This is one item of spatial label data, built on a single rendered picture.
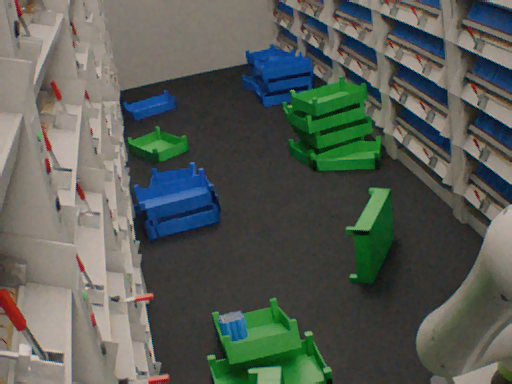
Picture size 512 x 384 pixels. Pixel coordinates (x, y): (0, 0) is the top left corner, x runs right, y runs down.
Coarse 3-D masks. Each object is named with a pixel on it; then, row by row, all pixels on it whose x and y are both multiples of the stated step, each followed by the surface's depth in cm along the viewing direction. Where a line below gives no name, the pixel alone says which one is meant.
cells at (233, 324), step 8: (232, 312) 209; (240, 312) 208; (224, 320) 202; (232, 320) 200; (240, 320) 200; (224, 328) 200; (232, 328) 200; (240, 328) 200; (232, 336) 200; (240, 336) 200
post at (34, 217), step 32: (0, 0) 57; (0, 32) 57; (32, 96) 68; (32, 160) 63; (32, 192) 64; (0, 224) 64; (32, 224) 65; (64, 224) 74; (96, 320) 81; (96, 352) 74
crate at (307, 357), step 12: (312, 336) 191; (300, 348) 194; (312, 348) 193; (252, 360) 192; (264, 360) 193; (276, 360) 194; (288, 360) 193; (300, 360) 192; (312, 360) 191; (216, 372) 189; (228, 372) 192; (240, 372) 191; (288, 372) 188; (300, 372) 187; (312, 372) 186; (324, 372) 175
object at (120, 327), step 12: (108, 252) 144; (120, 252) 145; (108, 264) 145; (120, 264) 146; (108, 276) 144; (120, 276) 145; (108, 288) 139; (120, 288) 141; (120, 324) 128; (120, 336) 124; (120, 348) 120; (132, 348) 121; (120, 360) 117; (132, 360) 118; (120, 372) 113; (132, 372) 114
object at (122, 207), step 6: (120, 204) 216; (126, 204) 216; (120, 210) 217; (126, 210) 217; (120, 216) 217; (120, 222) 213; (126, 222) 214; (120, 228) 202; (126, 228) 210; (126, 234) 202; (126, 240) 202; (126, 246) 199; (126, 252) 195; (126, 258) 192; (126, 264) 188; (126, 270) 185; (132, 270) 186; (132, 276) 180; (132, 282) 180; (132, 288) 177; (132, 294) 174; (138, 306) 162; (138, 312) 163
